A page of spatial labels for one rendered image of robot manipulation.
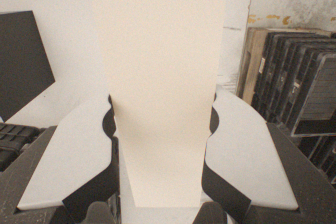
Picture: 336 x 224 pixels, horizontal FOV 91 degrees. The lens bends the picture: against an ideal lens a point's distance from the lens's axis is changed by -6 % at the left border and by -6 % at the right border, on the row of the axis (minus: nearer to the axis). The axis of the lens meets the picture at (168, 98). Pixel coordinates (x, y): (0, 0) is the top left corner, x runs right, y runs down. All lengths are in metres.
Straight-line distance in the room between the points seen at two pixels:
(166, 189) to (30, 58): 0.49
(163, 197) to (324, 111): 1.07
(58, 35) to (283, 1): 1.23
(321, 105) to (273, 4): 0.66
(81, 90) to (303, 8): 1.35
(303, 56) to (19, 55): 0.98
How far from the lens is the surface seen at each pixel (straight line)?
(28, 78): 0.56
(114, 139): 0.69
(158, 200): 0.19
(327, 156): 1.47
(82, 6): 0.54
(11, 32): 0.54
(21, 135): 0.79
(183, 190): 0.17
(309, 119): 1.16
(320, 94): 1.09
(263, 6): 1.33
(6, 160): 0.73
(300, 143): 1.44
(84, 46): 0.56
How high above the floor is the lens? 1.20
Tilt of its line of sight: 60 degrees down
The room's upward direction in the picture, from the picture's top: 179 degrees counter-clockwise
